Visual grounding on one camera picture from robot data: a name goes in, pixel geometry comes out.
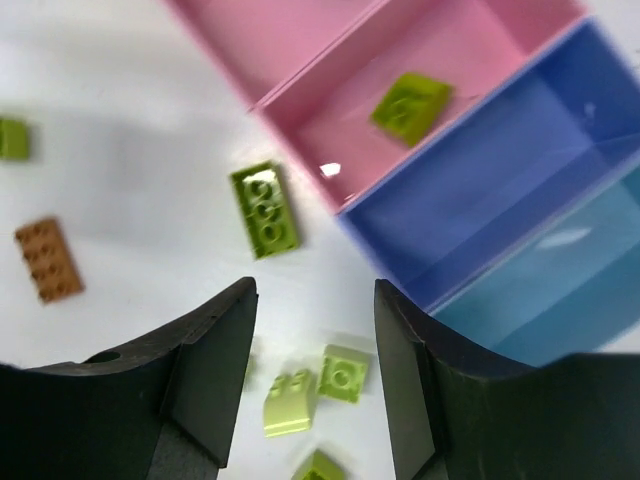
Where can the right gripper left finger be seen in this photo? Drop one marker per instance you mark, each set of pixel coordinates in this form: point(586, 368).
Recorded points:
point(161, 406)

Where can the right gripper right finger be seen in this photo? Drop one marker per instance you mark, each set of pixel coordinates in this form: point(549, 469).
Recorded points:
point(457, 410)

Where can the pale lime slope brick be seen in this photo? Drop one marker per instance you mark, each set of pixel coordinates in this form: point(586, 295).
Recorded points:
point(289, 406)

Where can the lime lego round brick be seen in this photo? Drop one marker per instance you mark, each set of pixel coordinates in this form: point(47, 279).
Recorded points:
point(343, 373)

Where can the orange lego plate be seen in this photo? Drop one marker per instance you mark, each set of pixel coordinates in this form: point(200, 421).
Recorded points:
point(51, 265)

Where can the lime lego long brick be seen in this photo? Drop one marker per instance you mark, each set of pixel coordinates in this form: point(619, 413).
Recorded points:
point(265, 209)

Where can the lime lego small brick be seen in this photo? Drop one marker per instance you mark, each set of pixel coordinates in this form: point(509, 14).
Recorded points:
point(411, 107)

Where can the light blue bin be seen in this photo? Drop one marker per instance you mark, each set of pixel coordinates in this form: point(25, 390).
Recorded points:
point(574, 288)

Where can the small pink bin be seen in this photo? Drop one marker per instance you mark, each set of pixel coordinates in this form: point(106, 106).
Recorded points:
point(323, 113)

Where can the purple-blue bin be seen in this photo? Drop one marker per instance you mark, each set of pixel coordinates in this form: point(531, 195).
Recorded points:
point(565, 127)

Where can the large pink bin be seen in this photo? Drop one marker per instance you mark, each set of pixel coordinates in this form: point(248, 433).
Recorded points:
point(261, 45)

